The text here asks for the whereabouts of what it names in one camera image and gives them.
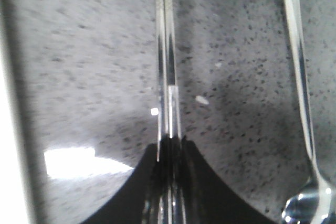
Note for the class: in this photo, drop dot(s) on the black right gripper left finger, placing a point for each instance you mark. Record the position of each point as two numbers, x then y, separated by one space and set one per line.
140 199

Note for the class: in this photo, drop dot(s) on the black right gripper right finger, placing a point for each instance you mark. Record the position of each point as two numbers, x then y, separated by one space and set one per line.
207 198

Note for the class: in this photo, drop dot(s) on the silver metal chopstick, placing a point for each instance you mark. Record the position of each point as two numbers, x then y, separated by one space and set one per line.
161 53
172 86

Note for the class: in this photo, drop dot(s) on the silver metal spoon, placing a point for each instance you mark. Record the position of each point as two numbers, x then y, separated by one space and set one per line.
315 201

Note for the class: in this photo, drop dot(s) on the cream rabbit print tray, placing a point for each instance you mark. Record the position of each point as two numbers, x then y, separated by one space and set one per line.
17 201

